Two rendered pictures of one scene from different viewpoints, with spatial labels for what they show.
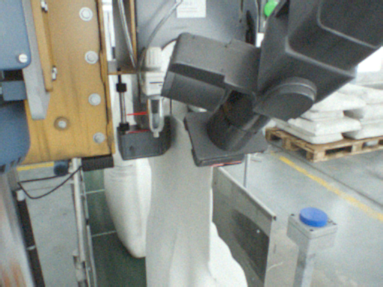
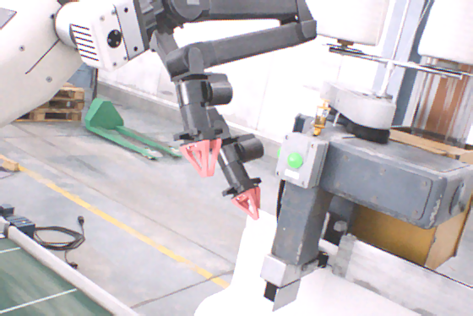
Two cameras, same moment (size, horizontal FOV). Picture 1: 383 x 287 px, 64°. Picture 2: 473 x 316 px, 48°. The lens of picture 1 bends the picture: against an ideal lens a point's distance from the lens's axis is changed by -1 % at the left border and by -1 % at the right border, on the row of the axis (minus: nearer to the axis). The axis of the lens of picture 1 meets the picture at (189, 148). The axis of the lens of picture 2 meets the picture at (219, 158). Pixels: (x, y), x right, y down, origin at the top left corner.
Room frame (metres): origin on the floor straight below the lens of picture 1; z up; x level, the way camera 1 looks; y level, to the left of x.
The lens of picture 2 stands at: (1.45, -0.82, 1.49)
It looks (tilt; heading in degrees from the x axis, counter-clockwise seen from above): 13 degrees down; 147
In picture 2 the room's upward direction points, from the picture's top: 12 degrees clockwise
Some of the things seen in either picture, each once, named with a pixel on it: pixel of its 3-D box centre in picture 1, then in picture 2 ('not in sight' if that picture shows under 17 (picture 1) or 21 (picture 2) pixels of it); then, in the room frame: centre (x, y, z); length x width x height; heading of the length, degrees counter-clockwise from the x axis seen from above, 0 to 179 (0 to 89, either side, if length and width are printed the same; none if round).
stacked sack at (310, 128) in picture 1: (325, 123); not in sight; (3.12, -1.43, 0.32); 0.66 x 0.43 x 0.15; 113
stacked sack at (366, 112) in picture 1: (366, 107); not in sight; (3.36, -1.98, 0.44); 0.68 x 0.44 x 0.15; 111
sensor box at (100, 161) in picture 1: (96, 160); not in sight; (0.55, 0.18, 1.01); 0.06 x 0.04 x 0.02; 111
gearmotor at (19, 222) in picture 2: not in sight; (6, 223); (-1.16, -0.30, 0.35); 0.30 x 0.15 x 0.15; 21
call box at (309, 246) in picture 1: (310, 230); not in sight; (0.60, -0.28, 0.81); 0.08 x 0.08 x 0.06; 21
